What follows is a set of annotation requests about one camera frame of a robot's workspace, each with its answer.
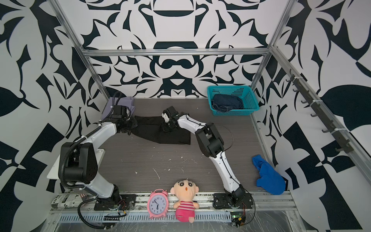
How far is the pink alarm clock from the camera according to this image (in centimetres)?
70

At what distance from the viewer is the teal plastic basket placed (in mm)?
1096

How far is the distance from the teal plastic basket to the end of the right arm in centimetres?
34

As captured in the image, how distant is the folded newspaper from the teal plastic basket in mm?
919

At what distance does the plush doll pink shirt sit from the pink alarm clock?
5 cm

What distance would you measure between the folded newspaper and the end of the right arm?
541mm

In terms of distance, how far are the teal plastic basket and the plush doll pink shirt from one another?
53cm

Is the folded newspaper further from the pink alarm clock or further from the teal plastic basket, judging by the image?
the teal plastic basket

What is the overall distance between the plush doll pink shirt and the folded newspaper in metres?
0.46

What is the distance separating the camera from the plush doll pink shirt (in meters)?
0.67

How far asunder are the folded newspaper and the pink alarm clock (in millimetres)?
334

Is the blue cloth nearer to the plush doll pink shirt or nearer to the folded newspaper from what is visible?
the plush doll pink shirt
